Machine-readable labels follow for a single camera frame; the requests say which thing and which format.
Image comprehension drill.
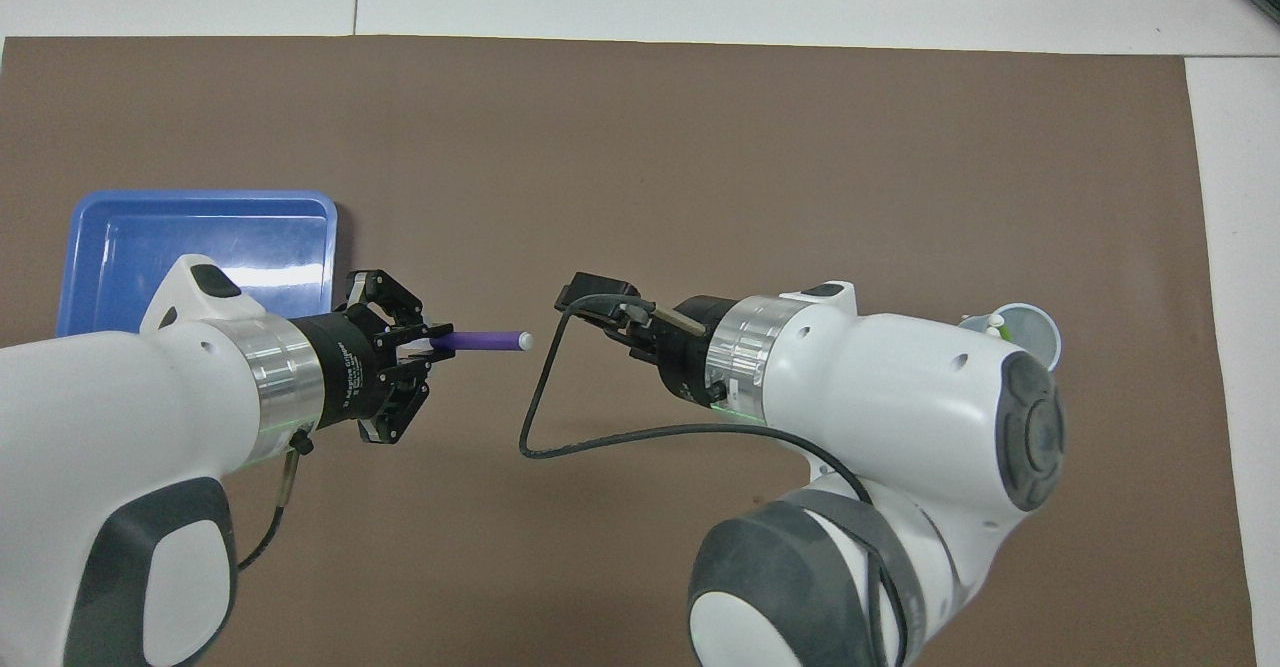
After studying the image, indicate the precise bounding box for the blue plastic tray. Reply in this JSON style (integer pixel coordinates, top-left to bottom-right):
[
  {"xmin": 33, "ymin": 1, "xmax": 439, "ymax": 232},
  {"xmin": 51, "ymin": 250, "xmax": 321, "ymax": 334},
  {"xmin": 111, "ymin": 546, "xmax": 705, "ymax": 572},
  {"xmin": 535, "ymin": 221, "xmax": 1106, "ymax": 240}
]
[{"xmin": 57, "ymin": 190, "xmax": 339, "ymax": 338}]

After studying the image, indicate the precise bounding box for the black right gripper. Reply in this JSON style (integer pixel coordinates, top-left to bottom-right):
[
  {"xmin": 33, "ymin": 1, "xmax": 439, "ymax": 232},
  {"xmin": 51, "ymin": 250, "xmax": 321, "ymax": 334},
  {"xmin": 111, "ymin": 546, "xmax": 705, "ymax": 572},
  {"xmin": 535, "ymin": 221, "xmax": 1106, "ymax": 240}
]
[{"xmin": 555, "ymin": 272, "xmax": 741, "ymax": 408}]

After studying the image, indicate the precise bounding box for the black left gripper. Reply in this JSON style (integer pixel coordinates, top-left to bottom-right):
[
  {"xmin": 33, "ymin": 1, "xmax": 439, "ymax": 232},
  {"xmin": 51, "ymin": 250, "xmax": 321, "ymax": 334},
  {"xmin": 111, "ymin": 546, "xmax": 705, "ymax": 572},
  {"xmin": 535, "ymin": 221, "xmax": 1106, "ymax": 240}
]
[{"xmin": 290, "ymin": 269, "xmax": 456, "ymax": 445}]

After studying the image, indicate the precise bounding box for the purple pen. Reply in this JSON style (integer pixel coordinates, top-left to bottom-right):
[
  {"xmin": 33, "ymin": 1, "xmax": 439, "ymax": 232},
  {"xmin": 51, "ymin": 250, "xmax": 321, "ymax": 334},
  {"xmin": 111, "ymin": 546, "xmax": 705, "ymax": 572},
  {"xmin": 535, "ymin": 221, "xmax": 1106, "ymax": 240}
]
[{"xmin": 405, "ymin": 329, "xmax": 534, "ymax": 356}]

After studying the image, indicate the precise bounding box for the pale blue mesh cup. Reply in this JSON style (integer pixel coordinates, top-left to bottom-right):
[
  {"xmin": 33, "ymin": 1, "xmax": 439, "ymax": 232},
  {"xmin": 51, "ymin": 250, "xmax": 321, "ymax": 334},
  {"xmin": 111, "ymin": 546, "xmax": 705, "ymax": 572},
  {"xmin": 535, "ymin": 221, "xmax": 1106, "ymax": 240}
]
[{"xmin": 958, "ymin": 302, "xmax": 1063, "ymax": 368}]

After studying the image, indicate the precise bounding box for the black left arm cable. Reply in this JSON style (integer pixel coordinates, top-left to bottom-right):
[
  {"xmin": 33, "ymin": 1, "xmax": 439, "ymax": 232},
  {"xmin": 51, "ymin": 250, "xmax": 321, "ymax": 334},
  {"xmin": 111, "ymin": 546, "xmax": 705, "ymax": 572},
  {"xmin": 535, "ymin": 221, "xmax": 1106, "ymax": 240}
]
[{"xmin": 235, "ymin": 427, "xmax": 316, "ymax": 573}]

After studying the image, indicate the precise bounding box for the brown table mat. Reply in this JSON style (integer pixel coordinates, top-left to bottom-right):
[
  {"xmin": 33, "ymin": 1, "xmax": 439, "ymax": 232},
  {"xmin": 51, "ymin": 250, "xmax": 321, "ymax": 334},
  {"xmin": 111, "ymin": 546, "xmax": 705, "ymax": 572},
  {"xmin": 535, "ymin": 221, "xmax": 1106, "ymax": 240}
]
[{"xmin": 0, "ymin": 35, "xmax": 1259, "ymax": 667}]

